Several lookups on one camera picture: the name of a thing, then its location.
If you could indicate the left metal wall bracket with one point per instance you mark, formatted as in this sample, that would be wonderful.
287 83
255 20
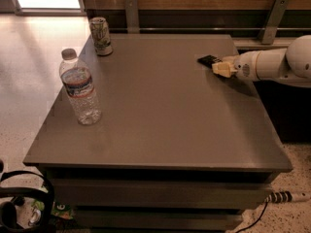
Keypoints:
132 16

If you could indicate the right metal wall bracket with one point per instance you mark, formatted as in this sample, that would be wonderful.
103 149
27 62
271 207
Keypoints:
268 33

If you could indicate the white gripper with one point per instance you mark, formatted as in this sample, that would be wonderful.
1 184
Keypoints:
245 66

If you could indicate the black rxbar chocolate wrapper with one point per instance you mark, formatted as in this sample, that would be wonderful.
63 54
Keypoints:
208 60

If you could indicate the black headphones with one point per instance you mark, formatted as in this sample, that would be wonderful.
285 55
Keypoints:
17 195

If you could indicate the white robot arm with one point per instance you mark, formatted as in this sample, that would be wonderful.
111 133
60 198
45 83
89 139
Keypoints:
290 66

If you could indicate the metal wall bracket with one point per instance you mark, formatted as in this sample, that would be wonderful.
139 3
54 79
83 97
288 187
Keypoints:
268 33
132 16

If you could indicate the white green soda can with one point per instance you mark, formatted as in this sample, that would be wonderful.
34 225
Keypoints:
100 34

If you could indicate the striped black white handle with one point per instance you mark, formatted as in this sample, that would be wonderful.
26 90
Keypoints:
287 196

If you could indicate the green snack bag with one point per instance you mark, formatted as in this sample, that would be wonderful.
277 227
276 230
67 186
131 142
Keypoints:
59 210

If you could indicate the clear plastic water bottle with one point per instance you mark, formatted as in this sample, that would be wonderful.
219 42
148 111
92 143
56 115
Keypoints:
80 89

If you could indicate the grey drawer cabinet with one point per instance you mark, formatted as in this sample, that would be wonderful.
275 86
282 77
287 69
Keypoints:
177 149

